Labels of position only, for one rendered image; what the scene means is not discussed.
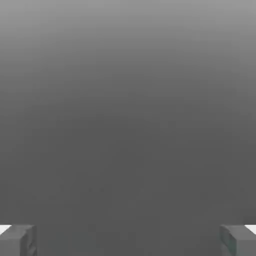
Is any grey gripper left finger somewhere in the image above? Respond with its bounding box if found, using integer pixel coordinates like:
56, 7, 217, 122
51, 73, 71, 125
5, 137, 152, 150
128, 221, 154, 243
0, 224, 38, 256

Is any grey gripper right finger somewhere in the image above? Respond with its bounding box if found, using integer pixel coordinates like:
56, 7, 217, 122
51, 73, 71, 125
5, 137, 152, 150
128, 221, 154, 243
218, 224, 256, 256

